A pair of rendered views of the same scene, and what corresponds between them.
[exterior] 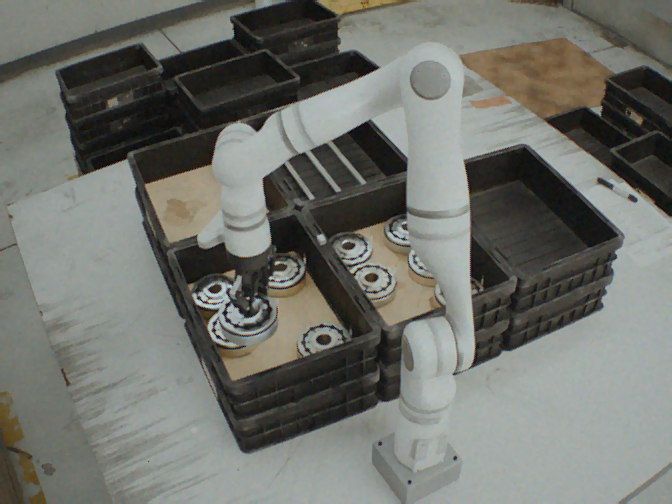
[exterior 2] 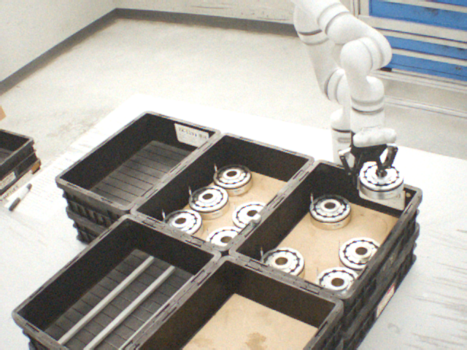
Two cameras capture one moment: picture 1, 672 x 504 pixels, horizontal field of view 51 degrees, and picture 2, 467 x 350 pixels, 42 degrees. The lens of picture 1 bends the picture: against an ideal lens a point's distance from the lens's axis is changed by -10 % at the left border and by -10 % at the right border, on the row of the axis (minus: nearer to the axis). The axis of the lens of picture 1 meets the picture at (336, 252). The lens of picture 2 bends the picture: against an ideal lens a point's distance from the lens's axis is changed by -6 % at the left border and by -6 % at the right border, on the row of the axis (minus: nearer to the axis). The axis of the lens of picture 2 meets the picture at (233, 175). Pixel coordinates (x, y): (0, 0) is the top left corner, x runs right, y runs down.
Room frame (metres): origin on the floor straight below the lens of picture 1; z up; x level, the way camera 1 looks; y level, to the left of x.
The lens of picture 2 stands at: (1.70, 1.02, 1.86)
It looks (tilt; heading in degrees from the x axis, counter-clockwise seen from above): 36 degrees down; 245
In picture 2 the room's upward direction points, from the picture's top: 9 degrees counter-clockwise
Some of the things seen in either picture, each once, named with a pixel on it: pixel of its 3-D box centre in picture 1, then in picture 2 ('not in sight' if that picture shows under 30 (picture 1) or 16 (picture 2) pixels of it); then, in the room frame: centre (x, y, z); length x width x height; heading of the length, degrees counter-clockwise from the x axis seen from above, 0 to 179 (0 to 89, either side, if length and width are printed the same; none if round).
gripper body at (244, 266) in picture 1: (250, 259); (368, 142); (0.96, 0.14, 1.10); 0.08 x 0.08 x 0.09
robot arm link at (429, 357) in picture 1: (431, 364); (345, 100); (0.79, -0.15, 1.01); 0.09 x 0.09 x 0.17; 13
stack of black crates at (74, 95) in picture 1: (115, 114); not in sight; (2.68, 0.90, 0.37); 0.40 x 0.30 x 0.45; 119
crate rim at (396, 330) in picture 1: (405, 247); (225, 188); (1.18, -0.14, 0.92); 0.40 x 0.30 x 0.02; 24
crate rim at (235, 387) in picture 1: (266, 293); (331, 224); (1.06, 0.13, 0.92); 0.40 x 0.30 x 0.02; 24
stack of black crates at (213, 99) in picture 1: (240, 127); not in sight; (2.52, 0.35, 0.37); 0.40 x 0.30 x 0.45; 119
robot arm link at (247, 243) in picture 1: (236, 224); (369, 118); (0.97, 0.16, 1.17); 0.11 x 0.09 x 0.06; 64
